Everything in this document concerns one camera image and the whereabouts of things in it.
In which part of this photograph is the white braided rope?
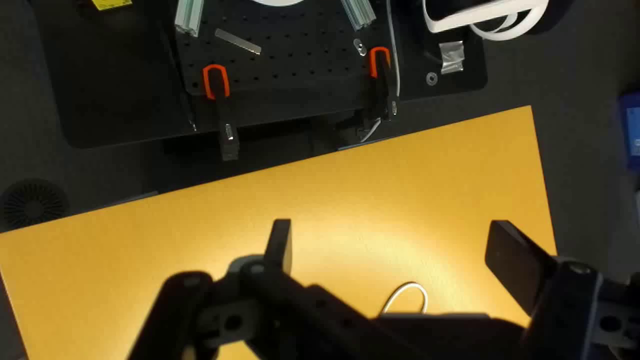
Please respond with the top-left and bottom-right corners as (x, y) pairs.
(379, 281), (430, 321)

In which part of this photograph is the white coiled cable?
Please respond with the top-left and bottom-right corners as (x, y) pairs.
(421, 0), (552, 44)

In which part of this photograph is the blue box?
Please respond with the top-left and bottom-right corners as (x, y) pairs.
(618, 91), (640, 161)

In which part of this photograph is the small silver metal bracket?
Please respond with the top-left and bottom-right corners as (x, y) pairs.
(436, 38), (468, 77)

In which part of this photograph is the aluminium extrusion bar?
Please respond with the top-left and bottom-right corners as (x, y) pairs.
(173, 0), (207, 41)
(340, 0), (380, 32)

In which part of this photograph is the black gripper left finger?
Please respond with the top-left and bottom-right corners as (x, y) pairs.
(126, 218), (403, 360)

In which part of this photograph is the white round disc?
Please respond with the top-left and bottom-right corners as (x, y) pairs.
(253, 0), (309, 10)

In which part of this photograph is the yellow flat item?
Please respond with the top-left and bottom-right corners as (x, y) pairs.
(89, 0), (135, 12)

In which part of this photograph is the orange handled black clamp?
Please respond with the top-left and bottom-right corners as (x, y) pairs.
(366, 44), (400, 120)
(200, 62), (242, 164)

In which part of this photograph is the black perforated mounting board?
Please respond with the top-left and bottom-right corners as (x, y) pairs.
(171, 0), (404, 130)

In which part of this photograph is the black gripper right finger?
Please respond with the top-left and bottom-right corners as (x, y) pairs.
(484, 220), (640, 360)

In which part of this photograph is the flat grey metal bar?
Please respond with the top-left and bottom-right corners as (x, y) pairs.
(213, 27), (264, 59)

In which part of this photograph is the black base mat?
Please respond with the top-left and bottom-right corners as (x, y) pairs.
(29, 0), (490, 151)

